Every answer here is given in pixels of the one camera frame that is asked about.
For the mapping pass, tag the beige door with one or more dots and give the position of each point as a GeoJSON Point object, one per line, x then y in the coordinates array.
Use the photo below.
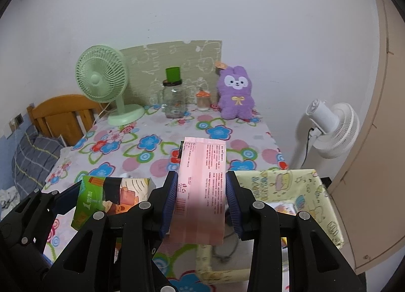
{"type": "Point", "coordinates": [368, 189]}

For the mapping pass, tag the green tissue pack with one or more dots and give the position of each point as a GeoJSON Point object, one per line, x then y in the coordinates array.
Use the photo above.
{"type": "Point", "coordinates": [110, 195]}

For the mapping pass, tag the grey plaid pillow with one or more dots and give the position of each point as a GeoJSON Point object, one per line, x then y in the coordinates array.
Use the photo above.
{"type": "Point", "coordinates": [33, 160]}

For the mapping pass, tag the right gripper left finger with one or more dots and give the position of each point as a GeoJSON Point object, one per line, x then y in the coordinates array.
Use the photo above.
{"type": "Point", "coordinates": [115, 253]}

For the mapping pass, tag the pink paper package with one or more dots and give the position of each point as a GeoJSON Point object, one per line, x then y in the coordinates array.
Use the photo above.
{"type": "Point", "coordinates": [199, 211]}

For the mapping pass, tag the crumpled white cloth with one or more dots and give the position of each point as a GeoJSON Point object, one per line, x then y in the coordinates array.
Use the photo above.
{"type": "Point", "coordinates": [9, 198]}

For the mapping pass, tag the green plastic cup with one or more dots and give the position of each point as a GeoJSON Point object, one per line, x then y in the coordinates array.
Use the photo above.
{"type": "Point", "coordinates": [173, 74]}

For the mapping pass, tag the green patterned wall board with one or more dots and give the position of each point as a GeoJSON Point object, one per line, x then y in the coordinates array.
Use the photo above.
{"type": "Point", "coordinates": [147, 66]}

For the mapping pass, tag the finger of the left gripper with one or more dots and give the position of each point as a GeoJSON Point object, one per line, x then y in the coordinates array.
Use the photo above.
{"type": "Point", "coordinates": [34, 216]}

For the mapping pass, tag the purple plush bunny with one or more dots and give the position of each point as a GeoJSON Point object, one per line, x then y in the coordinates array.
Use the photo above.
{"type": "Point", "coordinates": [234, 89]}

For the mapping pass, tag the green desk fan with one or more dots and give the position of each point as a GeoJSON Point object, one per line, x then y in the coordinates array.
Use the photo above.
{"type": "Point", "coordinates": [102, 75]}

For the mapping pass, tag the wooden bed headboard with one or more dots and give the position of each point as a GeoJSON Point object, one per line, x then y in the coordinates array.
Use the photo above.
{"type": "Point", "coordinates": [69, 116]}

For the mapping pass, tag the wall power socket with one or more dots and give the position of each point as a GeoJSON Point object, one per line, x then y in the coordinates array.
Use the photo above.
{"type": "Point", "coordinates": [18, 120]}

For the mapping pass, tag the glass mason jar mug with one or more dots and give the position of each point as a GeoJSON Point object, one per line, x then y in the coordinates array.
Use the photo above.
{"type": "Point", "coordinates": [172, 99]}

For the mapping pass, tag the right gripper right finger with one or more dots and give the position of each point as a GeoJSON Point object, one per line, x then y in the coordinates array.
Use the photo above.
{"type": "Point", "coordinates": [315, 264]}

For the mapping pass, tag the floral tablecloth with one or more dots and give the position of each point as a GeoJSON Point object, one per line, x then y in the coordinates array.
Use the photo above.
{"type": "Point", "coordinates": [149, 148]}

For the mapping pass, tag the yellow cartoon storage box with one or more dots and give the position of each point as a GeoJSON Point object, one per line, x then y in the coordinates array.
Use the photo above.
{"type": "Point", "coordinates": [288, 192]}

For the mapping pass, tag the white standing fan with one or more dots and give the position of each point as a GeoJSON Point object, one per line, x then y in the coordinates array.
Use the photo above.
{"type": "Point", "coordinates": [334, 129]}

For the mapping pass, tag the cotton swab jar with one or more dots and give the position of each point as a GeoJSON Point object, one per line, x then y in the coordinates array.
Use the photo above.
{"type": "Point", "coordinates": [203, 100]}

